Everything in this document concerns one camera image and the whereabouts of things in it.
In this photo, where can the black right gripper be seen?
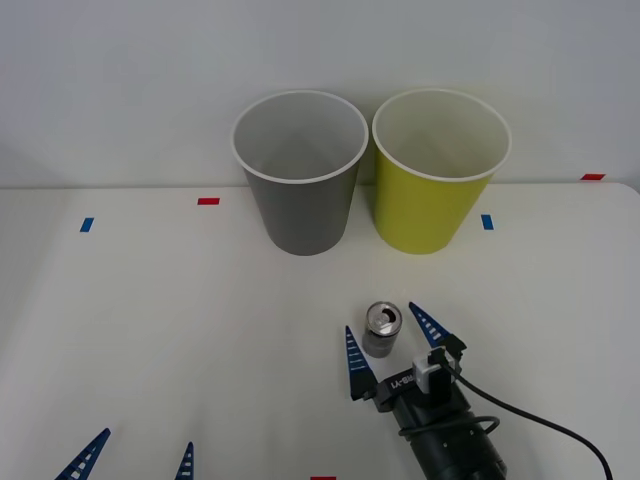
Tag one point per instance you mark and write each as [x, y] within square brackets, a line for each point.
[400, 395]

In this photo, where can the yellow-green plastic waste bin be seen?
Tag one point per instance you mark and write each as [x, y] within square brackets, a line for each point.
[420, 215]

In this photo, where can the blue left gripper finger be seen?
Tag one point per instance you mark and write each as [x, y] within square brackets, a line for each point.
[186, 462]
[82, 457]

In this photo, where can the silver drink can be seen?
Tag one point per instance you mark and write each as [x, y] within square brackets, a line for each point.
[381, 336]

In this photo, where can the grey plastic waste bin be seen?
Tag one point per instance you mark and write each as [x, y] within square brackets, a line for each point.
[305, 215]

